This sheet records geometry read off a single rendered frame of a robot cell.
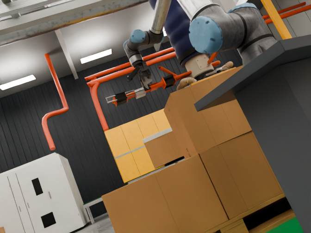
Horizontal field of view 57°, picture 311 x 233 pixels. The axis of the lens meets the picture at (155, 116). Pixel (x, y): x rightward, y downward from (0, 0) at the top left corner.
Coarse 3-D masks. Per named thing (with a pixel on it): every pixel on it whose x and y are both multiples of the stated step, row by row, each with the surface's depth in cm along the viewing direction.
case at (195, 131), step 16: (208, 80) 178; (224, 80) 179; (176, 96) 174; (192, 96) 175; (176, 112) 177; (192, 112) 172; (208, 112) 173; (224, 112) 174; (240, 112) 175; (176, 128) 193; (192, 128) 170; (208, 128) 171; (224, 128) 172; (240, 128) 172; (192, 144) 170; (208, 144) 168
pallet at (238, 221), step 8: (272, 200) 164; (280, 200) 208; (256, 208) 162; (264, 208) 205; (240, 216) 160; (248, 216) 202; (280, 216) 167; (288, 216) 163; (224, 224) 158; (232, 224) 158; (240, 224) 158; (264, 224) 166; (272, 224) 160; (280, 224) 161; (208, 232) 156; (216, 232) 197; (224, 232) 157; (232, 232) 157; (240, 232) 157; (248, 232) 158; (256, 232) 159; (264, 232) 159
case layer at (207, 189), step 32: (192, 160) 165; (224, 160) 167; (256, 160) 169; (128, 192) 156; (160, 192) 158; (192, 192) 160; (224, 192) 162; (256, 192) 164; (128, 224) 152; (160, 224) 154; (192, 224) 156
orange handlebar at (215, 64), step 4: (216, 52) 178; (212, 56) 184; (208, 60) 191; (212, 60) 189; (212, 64) 200; (216, 64) 205; (188, 72) 196; (176, 76) 194; (180, 76) 195; (188, 76) 201; (176, 80) 198; (152, 84) 190; (156, 84) 191; (160, 84) 191; (152, 88) 190; (156, 88) 193; (132, 92) 187; (132, 96) 191
